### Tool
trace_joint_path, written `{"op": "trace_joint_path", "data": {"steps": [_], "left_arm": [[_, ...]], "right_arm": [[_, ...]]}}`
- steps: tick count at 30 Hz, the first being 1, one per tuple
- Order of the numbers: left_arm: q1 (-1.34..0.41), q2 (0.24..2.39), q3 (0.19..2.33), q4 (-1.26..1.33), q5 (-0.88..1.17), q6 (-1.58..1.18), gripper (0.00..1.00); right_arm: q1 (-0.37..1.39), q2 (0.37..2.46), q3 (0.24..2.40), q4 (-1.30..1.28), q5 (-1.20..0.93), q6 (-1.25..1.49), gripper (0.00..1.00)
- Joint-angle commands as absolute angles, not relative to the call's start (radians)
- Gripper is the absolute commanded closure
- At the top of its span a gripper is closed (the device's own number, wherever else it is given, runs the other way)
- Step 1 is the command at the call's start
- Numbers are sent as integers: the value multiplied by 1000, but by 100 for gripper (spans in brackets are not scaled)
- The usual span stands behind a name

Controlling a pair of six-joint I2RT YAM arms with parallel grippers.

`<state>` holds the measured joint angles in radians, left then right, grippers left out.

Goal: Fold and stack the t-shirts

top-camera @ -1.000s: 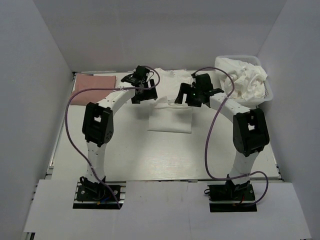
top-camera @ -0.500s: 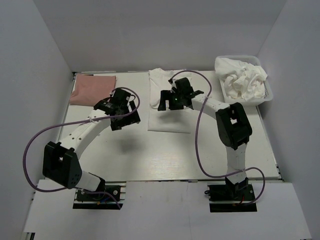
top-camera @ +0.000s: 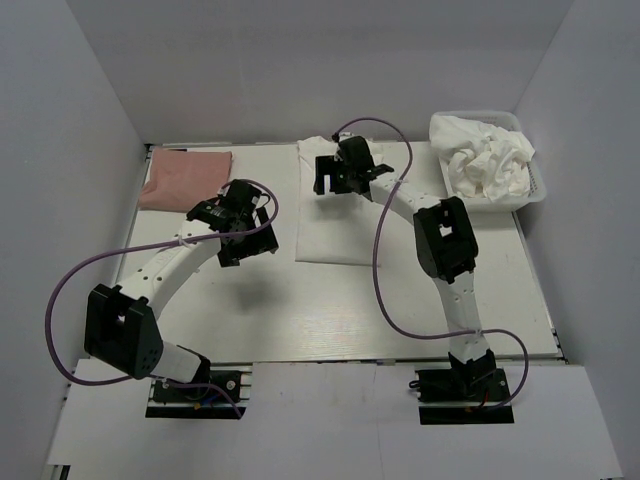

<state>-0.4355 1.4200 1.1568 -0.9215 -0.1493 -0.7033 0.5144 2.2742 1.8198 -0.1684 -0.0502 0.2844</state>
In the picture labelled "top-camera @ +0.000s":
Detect white t shirt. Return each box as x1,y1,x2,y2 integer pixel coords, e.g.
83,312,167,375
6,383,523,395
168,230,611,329
295,136,381,266

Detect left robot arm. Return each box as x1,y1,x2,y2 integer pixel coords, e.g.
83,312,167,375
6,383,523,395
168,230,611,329
84,179,279,399

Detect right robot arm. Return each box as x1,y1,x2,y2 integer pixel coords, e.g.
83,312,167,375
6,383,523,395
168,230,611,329
313,134,496,399

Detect crumpled white shirts in basket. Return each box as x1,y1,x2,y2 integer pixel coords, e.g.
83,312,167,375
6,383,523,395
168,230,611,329
429,115,535,203

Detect folded pink t shirt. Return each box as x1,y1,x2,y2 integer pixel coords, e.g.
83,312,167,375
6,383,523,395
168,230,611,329
138,148,233,213

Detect white plastic basket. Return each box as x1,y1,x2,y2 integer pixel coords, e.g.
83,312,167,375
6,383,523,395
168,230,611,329
429,111,546,213

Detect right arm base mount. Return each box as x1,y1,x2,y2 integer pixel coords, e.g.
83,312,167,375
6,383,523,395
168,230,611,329
408,369,514,426

